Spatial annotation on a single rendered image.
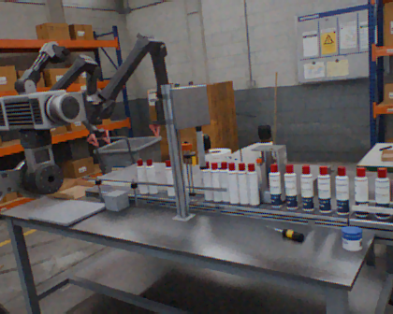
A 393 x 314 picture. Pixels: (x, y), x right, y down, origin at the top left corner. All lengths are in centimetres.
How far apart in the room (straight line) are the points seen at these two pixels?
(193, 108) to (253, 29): 496
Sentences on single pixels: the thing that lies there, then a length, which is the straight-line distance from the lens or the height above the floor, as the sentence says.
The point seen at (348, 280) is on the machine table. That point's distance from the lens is 137.
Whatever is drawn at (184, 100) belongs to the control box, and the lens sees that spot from 180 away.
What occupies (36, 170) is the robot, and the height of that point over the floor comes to 119.
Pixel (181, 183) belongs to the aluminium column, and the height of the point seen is 101.
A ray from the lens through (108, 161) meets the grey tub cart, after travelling 464.
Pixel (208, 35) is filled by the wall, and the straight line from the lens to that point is 713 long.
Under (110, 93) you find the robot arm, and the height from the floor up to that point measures 148.
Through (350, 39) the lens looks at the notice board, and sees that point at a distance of 604.
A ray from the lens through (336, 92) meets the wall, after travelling 624.
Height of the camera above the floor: 152
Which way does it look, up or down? 12 degrees down
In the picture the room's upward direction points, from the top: 7 degrees counter-clockwise
